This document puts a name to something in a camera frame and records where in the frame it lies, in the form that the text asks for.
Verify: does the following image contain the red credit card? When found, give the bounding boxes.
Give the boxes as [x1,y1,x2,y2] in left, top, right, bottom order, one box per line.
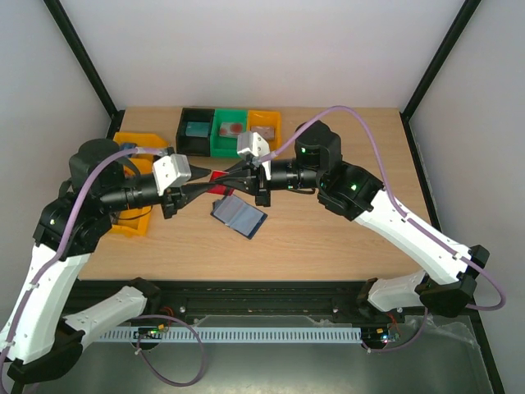
[208,170,231,196]

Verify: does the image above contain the blue card holder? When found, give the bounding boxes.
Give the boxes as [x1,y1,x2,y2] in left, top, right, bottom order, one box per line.
[211,195,267,240]

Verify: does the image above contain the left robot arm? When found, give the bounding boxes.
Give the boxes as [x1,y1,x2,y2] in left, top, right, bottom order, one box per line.
[1,139,212,393]

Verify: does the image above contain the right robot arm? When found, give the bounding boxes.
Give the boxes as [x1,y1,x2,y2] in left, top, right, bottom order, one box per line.
[214,121,490,322]

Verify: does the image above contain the red-dotted card stack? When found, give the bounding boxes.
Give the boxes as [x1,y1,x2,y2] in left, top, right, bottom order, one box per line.
[218,121,245,139]

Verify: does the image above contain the grey-pink card stack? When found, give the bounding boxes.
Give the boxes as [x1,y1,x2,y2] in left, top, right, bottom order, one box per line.
[250,126,276,141]

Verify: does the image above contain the teal card stack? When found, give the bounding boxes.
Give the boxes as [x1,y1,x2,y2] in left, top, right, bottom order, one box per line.
[185,121,209,138]

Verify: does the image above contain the blue card stack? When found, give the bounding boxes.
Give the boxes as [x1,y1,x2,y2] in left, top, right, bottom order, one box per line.
[120,142,137,151]

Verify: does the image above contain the black storage bin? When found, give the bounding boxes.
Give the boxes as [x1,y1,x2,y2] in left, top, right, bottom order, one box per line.
[176,108,215,157]

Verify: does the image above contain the green storage bin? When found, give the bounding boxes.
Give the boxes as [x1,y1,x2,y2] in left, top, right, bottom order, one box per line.
[210,108,248,158]

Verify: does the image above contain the orange three-compartment bin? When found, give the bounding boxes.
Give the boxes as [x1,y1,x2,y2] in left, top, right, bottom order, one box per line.
[107,131,170,238]

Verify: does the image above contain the small orange storage bin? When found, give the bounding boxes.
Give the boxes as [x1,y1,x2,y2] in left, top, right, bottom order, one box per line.
[247,110,282,150]

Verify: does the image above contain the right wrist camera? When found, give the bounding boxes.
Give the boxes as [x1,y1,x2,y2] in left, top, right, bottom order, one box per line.
[236,131,272,181]

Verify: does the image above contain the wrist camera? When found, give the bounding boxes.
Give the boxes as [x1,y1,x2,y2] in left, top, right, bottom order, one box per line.
[236,131,272,181]
[153,153,191,196]

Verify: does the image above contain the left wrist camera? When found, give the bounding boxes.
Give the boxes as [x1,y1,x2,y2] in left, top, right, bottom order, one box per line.
[153,153,191,196]

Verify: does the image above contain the left black frame post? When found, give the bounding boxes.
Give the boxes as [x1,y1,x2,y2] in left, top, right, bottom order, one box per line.
[43,0,125,121]

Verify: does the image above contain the black frame post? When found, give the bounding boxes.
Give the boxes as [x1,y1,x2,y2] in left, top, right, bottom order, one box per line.
[43,0,125,121]
[399,0,483,120]

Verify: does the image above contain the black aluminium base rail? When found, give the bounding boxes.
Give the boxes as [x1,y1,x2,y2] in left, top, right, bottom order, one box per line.
[61,280,477,325]

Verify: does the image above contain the white slotted cable duct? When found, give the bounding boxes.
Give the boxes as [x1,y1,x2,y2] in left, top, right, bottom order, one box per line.
[98,327,362,344]

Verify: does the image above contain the right black frame post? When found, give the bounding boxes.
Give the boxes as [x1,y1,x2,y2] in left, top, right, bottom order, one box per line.
[399,0,483,120]

